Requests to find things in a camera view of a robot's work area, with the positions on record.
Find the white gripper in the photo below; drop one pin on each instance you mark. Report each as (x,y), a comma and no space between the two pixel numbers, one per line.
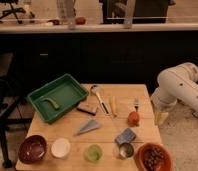
(162,102)

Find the red apple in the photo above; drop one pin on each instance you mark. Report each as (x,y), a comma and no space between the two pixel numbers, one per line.
(133,119)

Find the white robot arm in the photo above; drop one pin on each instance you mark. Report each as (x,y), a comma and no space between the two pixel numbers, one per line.
(175,83)

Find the small metal cup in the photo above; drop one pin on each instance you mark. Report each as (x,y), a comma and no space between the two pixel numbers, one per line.
(126,150)

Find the green plastic cup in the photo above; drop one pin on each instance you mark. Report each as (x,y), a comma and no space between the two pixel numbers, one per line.
(93,153)

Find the silver fork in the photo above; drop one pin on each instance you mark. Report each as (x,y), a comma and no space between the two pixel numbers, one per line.
(136,104)

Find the orange bowl with nuts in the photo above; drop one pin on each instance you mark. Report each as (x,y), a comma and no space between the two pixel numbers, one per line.
(153,157)

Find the yellow banana toy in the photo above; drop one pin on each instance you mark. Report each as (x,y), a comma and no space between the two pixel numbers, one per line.
(112,103)

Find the grey triangular spatula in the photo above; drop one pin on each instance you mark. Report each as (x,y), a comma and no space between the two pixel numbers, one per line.
(89,126)

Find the brown wooden block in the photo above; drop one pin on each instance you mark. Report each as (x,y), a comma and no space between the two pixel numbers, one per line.
(87,108)

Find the green plastic tray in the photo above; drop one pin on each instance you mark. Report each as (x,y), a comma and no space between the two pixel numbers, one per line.
(65,90)

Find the green curved vegetable toy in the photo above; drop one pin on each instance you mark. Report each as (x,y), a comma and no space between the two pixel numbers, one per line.
(55,105)

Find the red object on counter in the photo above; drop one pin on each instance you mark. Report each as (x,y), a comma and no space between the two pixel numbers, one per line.
(80,20)

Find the dark red bowl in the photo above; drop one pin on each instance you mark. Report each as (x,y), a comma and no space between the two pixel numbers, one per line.
(32,149)

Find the black chair at left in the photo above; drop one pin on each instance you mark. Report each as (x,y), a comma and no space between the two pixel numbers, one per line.
(5,112)

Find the black office chair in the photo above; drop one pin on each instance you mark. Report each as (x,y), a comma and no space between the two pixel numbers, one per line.
(14,11)

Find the metal spoon black handle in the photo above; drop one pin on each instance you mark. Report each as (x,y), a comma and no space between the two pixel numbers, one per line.
(96,91)

